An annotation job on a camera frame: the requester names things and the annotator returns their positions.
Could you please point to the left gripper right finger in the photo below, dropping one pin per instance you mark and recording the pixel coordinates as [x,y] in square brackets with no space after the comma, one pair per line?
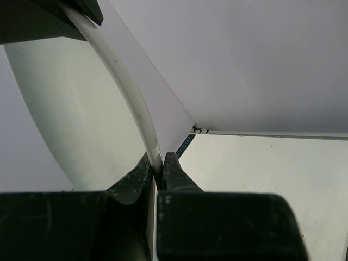
[174,178]

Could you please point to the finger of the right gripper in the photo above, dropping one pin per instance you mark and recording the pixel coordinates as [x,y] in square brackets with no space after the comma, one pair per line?
[92,10]
[34,20]

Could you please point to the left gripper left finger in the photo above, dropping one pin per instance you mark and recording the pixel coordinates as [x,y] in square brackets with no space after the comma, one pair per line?
[135,186]

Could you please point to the white oval plate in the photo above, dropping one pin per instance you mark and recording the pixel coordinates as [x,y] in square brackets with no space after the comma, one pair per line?
[96,125]

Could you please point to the right corner logo sticker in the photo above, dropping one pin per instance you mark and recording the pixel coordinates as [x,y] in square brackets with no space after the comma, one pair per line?
[184,145]

